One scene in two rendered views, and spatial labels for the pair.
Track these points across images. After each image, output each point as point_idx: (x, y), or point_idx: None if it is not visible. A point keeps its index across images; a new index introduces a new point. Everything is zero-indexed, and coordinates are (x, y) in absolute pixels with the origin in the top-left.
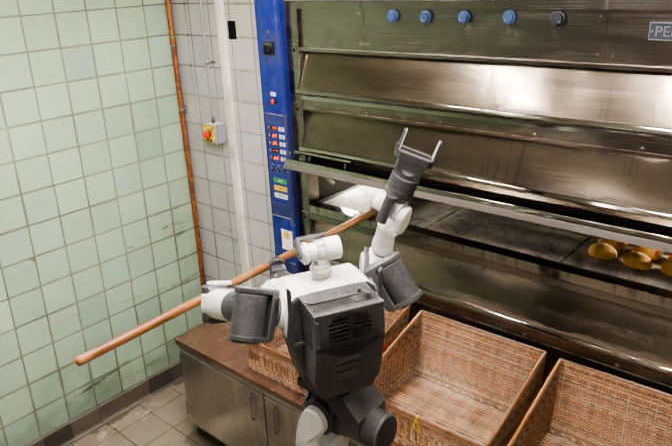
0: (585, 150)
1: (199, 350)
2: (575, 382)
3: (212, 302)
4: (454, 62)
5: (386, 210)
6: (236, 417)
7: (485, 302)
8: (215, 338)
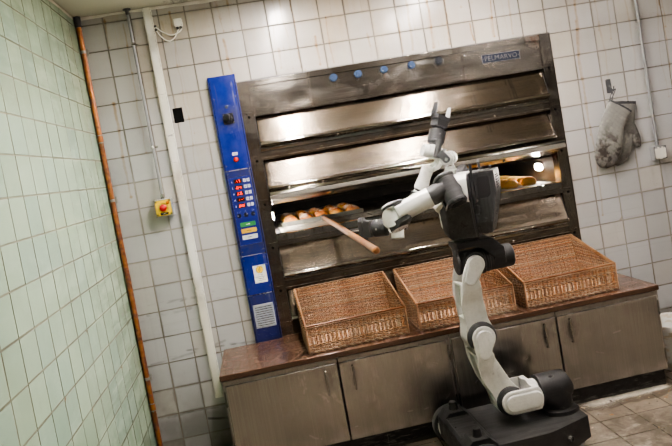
0: (465, 127)
1: (255, 369)
2: None
3: (416, 199)
4: (379, 98)
5: (440, 148)
6: (306, 410)
7: (434, 240)
8: (250, 363)
